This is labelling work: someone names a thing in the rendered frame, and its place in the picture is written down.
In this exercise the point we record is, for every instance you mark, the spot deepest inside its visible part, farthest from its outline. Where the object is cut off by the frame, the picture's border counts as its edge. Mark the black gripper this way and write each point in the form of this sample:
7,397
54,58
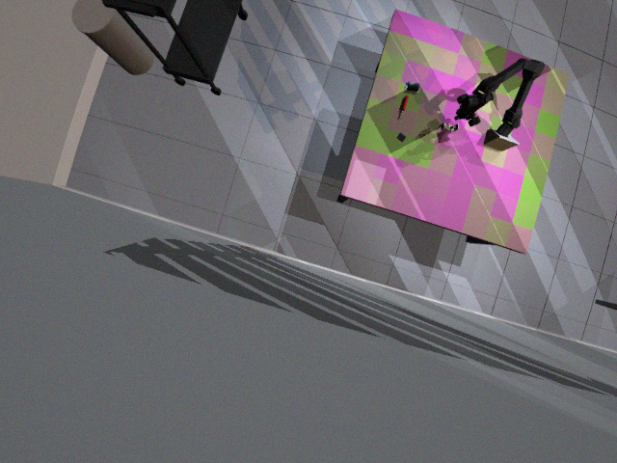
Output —
473,119

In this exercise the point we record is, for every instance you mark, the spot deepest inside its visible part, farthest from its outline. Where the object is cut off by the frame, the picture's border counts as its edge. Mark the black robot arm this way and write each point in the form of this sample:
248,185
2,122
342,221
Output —
512,117

